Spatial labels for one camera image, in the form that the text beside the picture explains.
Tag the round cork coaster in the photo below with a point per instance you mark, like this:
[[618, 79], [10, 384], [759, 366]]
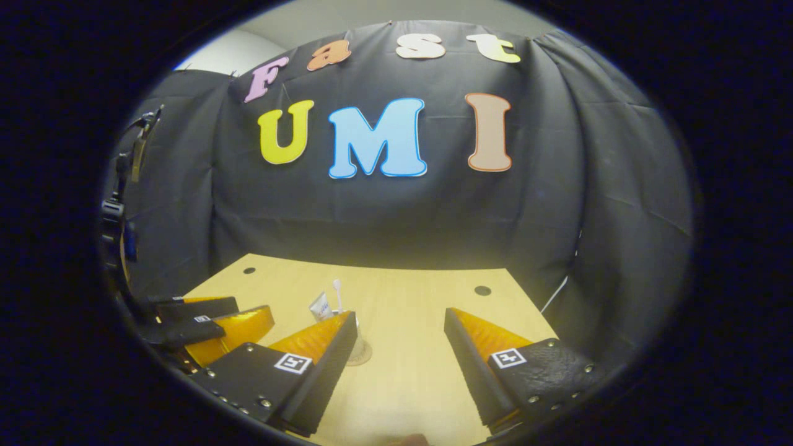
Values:
[[364, 359]]

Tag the white pink toothbrush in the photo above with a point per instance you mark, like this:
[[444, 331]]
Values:
[[337, 294]]

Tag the light wooden desktop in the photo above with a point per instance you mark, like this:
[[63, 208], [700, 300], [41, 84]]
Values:
[[409, 322]]

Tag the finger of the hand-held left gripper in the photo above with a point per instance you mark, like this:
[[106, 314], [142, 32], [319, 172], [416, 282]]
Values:
[[186, 332], [192, 308]]

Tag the black backdrop cloth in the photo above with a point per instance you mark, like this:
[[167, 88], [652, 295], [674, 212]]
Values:
[[557, 204]]

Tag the white toothpaste tube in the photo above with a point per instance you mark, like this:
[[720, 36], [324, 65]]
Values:
[[320, 306]]

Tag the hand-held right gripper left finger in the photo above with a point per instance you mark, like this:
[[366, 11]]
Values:
[[322, 371]]

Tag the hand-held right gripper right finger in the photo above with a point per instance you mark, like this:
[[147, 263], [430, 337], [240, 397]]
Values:
[[474, 368]]

